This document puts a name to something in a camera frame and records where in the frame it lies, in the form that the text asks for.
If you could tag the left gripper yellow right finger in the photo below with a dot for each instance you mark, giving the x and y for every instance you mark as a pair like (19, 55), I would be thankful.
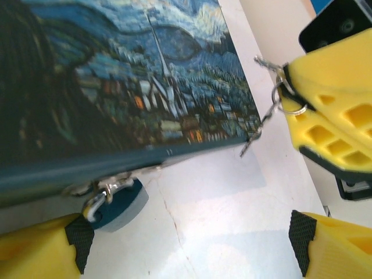
(340, 250)

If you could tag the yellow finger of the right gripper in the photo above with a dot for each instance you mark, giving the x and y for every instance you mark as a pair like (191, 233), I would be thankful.
(328, 136)
(340, 67)

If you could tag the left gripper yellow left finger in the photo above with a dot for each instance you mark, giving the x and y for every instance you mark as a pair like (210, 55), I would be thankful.
(37, 250)

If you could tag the silver clasp with blue tag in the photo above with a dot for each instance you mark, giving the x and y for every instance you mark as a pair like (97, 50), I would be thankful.
(125, 209)

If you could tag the starry night painted tin box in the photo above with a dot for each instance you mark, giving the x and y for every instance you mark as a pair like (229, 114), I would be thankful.
(116, 72)

